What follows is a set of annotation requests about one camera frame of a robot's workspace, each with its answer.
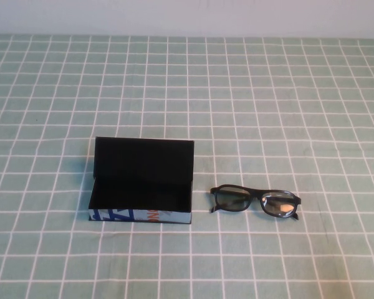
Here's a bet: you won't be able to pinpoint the black printed glasses case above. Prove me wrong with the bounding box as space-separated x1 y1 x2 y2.
87 136 196 225

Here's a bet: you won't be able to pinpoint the black framed glasses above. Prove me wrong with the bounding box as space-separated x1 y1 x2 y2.
209 184 302 221

